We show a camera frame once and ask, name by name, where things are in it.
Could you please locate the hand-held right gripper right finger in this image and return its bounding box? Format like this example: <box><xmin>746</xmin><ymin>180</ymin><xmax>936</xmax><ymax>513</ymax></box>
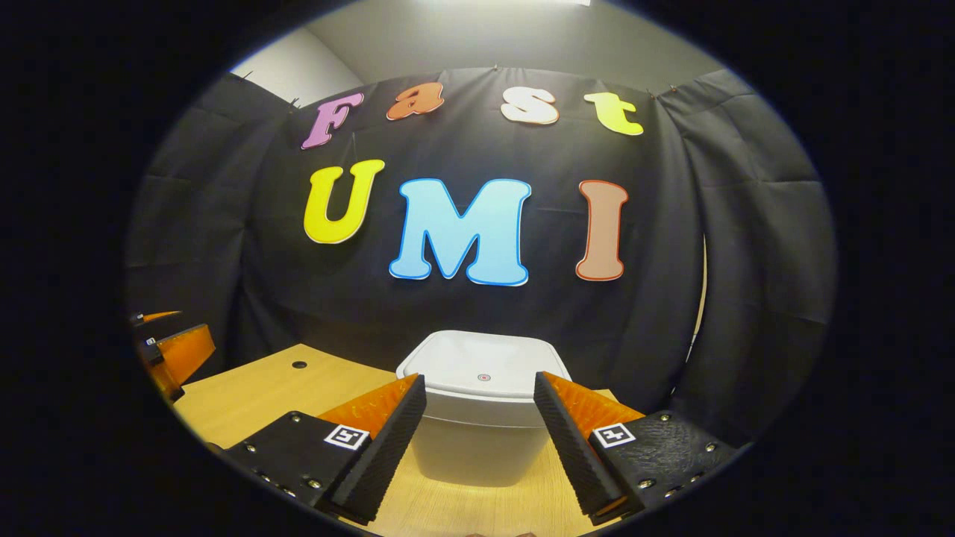
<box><xmin>533</xmin><ymin>371</ymin><xmax>751</xmax><ymax>525</ymax></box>

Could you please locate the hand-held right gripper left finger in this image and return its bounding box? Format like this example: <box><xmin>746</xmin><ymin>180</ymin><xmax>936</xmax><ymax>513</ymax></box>
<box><xmin>222</xmin><ymin>373</ymin><xmax>428</xmax><ymax>525</ymax></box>

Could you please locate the grey desktop garbage bin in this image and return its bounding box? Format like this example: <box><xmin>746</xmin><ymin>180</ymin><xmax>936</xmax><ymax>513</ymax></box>
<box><xmin>395</xmin><ymin>330</ymin><xmax>574</xmax><ymax>488</ymax></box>

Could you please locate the wooden desktop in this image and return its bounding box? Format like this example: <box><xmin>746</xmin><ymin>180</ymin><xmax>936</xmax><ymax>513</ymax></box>
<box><xmin>172</xmin><ymin>343</ymin><xmax>650</xmax><ymax>537</ymax></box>

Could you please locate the black backdrop cloth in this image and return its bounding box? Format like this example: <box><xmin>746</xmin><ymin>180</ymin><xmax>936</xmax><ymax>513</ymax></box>
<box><xmin>125</xmin><ymin>67</ymin><xmax>836</xmax><ymax>448</ymax></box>

